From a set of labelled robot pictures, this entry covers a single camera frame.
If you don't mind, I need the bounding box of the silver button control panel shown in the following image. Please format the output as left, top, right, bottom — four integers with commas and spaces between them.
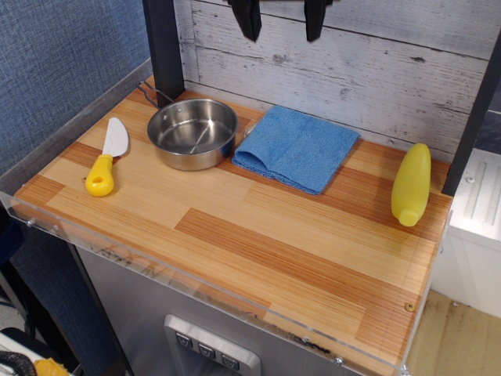
164, 314, 261, 376

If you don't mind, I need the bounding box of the yellow plastic bottle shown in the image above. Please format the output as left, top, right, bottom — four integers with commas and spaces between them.
391, 143, 431, 227

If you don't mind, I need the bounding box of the white appliance on right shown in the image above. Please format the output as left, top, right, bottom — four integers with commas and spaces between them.
431, 149, 500, 317

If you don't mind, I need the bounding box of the yellow handled toy knife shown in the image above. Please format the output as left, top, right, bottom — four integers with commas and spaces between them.
85, 117, 129, 197

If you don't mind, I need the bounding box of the clear acrylic front guard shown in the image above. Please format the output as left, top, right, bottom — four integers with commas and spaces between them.
0, 190, 411, 376

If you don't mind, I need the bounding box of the stainless steel cabinet front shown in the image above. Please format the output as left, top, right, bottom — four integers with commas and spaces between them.
76, 246, 396, 376

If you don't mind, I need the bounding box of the black vertical post left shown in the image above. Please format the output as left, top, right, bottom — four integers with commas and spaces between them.
142, 0, 185, 99

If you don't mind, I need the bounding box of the stainless steel pan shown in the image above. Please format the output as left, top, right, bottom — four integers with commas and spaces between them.
136, 81, 240, 172

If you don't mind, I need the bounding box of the black vertical post right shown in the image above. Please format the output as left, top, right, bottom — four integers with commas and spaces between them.
442, 34, 500, 197

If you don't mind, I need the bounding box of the blue towel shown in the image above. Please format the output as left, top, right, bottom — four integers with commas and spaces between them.
232, 106, 360, 195

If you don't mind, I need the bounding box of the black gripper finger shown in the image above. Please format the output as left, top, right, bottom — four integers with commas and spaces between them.
228, 0, 261, 42
304, 0, 332, 42

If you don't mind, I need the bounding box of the black vertical post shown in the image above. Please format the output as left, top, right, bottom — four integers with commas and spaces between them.
142, 0, 185, 99
442, 34, 500, 197

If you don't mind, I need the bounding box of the yellow object bottom left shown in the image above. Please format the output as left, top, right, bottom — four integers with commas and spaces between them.
34, 358, 70, 376

